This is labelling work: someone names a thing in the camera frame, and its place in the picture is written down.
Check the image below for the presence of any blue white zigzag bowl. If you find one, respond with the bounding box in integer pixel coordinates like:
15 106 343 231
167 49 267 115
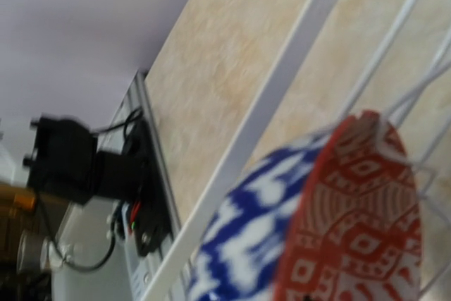
187 111 422 300

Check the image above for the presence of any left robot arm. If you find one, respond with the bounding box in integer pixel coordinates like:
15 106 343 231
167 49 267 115
1 115 98 205

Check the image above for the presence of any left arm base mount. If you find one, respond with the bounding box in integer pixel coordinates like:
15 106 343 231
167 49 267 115
96 120 172 257

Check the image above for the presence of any aluminium front rail frame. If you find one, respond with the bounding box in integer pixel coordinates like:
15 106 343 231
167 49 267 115
101 70 180 300

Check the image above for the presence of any white wire dish rack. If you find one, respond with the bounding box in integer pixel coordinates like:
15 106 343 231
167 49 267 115
143 0 450 300

